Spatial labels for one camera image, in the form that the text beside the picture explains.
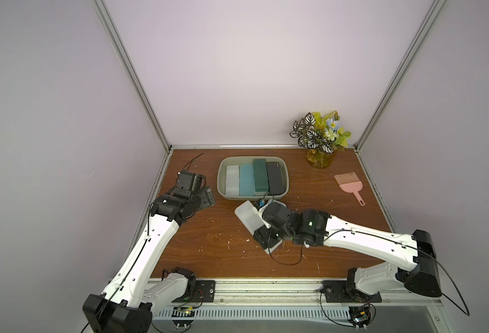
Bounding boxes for translucent pencil case front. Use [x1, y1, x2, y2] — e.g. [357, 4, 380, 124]
[235, 201, 283, 254]

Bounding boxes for black pencil case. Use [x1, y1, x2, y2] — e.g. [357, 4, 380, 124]
[267, 162, 285, 196]

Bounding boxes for dark green pencil case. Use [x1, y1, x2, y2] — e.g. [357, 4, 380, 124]
[252, 159, 269, 195]

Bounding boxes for teal silicone pencil case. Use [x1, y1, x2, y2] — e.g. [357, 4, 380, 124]
[239, 163, 255, 196]

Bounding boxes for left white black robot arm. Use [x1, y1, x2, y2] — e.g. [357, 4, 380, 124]
[82, 170, 215, 332]

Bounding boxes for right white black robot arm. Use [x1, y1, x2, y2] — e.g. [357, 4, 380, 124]
[251, 200, 443, 298]

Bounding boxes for grey-green plastic storage box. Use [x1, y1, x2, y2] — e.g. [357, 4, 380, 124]
[217, 156, 290, 201]

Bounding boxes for pink comb brush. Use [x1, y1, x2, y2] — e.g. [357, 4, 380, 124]
[334, 172, 366, 206]

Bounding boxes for artificial plant in vase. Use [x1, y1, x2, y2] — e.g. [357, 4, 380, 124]
[290, 110, 351, 169]

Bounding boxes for right circuit board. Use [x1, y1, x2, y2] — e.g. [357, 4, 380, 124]
[348, 306, 372, 330]

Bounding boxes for circuit board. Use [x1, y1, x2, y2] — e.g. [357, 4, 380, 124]
[171, 307, 197, 332]
[348, 306, 372, 330]

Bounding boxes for left circuit board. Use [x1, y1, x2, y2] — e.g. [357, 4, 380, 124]
[171, 307, 197, 332]

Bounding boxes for aluminium front rail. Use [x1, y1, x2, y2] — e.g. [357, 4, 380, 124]
[99, 277, 444, 308]

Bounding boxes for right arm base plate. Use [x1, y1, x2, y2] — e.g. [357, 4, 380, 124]
[321, 280, 382, 303]

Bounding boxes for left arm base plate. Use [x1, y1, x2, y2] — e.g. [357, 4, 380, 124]
[174, 280, 216, 304]

